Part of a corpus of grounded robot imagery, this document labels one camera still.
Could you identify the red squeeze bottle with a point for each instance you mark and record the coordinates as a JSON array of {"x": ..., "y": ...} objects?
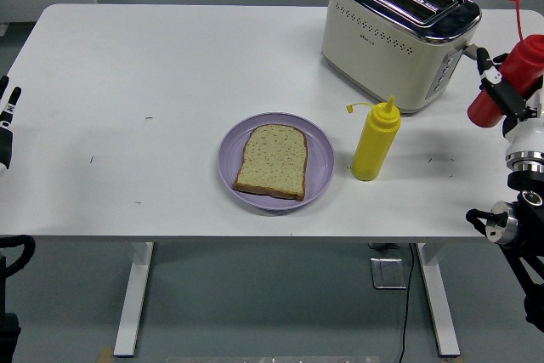
[{"x": 523, "y": 61}]

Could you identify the white table leg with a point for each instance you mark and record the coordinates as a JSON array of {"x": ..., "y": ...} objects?
[
  {"x": 440, "y": 295},
  {"x": 134, "y": 295}
]

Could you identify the purple plate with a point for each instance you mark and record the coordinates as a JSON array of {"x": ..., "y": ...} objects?
[{"x": 316, "y": 159}]

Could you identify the bread slice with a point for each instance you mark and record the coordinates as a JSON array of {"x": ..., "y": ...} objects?
[{"x": 274, "y": 161}]

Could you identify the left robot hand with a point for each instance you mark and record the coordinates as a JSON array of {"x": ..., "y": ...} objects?
[{"x": 4, "y": 142}]

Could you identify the cream and chrome toaster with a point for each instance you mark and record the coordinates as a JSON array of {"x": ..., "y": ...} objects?
[{"x": 382, "y": 52}]

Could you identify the yellow squeeze bottle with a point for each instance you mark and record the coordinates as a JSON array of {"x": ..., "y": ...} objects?
[{"x": 374, "y": 146}]

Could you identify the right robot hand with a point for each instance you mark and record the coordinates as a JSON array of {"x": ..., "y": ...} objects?
[{"x": 527, "y": 133}]

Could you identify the metal floor outlet plate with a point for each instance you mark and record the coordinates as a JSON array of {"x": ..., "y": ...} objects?
[{"x": 389, "y": 273}]

